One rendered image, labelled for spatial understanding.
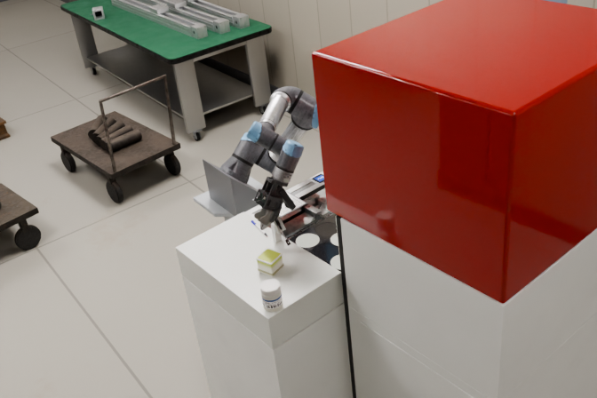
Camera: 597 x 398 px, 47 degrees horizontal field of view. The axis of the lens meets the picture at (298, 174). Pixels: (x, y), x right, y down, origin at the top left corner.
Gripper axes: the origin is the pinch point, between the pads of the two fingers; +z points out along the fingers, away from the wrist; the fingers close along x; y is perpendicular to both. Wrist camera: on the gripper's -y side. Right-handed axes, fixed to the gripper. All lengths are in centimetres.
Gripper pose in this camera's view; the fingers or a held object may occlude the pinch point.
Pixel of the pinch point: (264, 226)
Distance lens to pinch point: 265.2
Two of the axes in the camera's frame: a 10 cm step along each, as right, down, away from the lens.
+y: -7.2, -1.8, -6.7
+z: -3.9, 9.0, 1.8
